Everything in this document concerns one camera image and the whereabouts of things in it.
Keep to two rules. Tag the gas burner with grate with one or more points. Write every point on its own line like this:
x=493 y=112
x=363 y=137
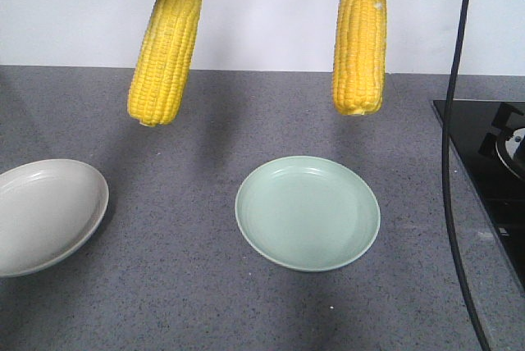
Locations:
x=508 y=145

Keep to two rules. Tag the corn cob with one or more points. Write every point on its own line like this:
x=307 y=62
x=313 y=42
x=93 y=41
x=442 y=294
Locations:
x=359 y=68
x=162 y=69

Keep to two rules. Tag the black glass gas hob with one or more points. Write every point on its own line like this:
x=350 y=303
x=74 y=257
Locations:
x=501 y=193

